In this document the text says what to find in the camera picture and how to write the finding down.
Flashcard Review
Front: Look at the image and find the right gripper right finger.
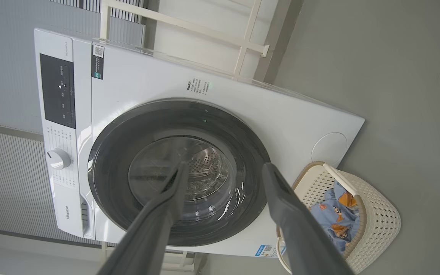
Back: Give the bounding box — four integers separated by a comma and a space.
261, 162, 355, 275

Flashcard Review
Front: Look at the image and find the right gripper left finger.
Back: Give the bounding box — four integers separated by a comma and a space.
97, 161, 190, 275

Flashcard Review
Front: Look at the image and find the blue cartoon print garment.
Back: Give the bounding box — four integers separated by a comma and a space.
310, 180, 361, 254

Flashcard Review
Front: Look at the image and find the cream and orange garment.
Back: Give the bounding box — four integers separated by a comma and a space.
338, 192, 358, 209

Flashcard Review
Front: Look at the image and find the glass washing machine door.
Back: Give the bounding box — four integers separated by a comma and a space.
87, 98, 271, 247

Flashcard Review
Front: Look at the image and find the white front-load washing machine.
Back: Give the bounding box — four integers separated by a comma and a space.
34, 27, 366, 258

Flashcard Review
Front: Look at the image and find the white plastic selector dial knob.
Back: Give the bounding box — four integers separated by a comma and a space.
46, 148, 71, 170

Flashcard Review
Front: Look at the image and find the black washing machine display panel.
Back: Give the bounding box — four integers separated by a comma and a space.
39, 53, 76, 129

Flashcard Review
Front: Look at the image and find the blue energy label sticker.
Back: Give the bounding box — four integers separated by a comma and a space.
254, 244, 286, 258

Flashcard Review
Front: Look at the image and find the cream perforated laundry basket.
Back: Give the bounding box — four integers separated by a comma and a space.
276, 161, 401, 275

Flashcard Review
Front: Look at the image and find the round white filter cover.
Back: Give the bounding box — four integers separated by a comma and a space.
311, 132, 348, 167

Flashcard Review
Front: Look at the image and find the black QR code sticker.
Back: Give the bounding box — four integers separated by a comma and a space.
91, 44, 105, 80

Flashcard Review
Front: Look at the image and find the grey slatted vent grille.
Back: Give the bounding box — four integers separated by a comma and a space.
50, 0, 146, 23

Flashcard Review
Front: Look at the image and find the white metal rack frame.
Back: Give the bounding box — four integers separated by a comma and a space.
100, 0, 270, 81

